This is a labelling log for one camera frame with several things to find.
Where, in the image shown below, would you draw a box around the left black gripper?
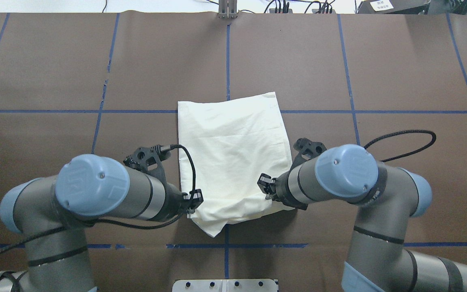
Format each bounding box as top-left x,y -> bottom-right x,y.
152,183 -> 204,222

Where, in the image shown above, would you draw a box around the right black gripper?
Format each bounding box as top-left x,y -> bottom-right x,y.
257,169 -> 308,210

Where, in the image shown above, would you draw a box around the cream long sleeve shirt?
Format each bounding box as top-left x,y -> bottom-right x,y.
178,92 -> 292,237

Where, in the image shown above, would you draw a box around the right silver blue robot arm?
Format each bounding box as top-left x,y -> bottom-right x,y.
257,143 -> 467,292

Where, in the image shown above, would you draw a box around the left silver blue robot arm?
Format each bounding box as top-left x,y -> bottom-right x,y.
0,145 -> 203,292

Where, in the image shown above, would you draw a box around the white mounting pillar with base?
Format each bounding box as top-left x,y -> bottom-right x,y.
172,279 -> 280,292

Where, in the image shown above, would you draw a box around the dark box with white label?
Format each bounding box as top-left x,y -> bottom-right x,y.
356,0 -> 431,15

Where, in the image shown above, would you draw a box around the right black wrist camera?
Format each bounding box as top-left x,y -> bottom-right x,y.
290,138 -> 327,170

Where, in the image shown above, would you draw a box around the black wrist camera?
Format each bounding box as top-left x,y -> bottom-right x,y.
290,138 -> 327,170
123,144 -> 175,185

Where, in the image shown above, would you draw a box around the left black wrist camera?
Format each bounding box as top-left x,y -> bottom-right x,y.
123,144 -> 175,185

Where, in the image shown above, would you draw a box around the left black camera cable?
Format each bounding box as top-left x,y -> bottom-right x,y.
0,144 -> 197,271

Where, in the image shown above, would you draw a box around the black camera cable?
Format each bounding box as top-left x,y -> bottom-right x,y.
0,144 -> 197,271
363,130 -> 437,163

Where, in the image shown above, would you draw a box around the right black camera cable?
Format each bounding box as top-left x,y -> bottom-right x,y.
363,130 -> 437,163

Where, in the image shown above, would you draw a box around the aluminium frame post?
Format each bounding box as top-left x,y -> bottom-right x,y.
217,0 -> 238,19

